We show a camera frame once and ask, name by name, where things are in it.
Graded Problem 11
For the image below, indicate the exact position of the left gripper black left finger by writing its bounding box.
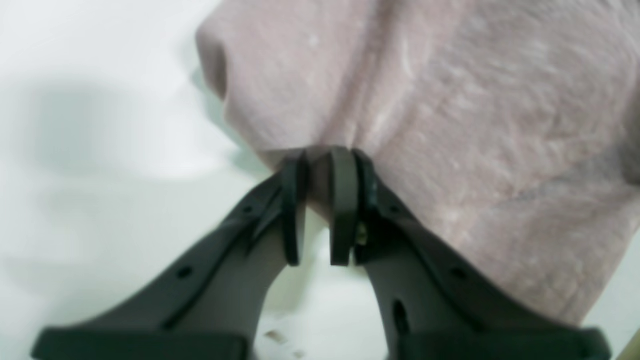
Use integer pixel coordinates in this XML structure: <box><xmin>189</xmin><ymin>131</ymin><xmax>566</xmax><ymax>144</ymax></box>
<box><xmin>31</xmin><ymin>150</ymin><xmax>308</xmax><ymax>360</ymax></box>

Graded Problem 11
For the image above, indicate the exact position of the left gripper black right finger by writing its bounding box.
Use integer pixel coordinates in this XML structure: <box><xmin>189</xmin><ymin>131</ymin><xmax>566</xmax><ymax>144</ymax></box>
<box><xmin>327</xmin><ymin>146</ymin><xmax>611</xmax><ymax>360</ymax></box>

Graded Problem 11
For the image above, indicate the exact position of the mauve t-shirt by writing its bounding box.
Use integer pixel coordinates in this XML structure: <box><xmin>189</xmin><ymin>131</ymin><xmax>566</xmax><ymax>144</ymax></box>
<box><xmin>196</xmin><ymin>0</ymin><xmax>639</xmax><ymax>325</ymax></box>

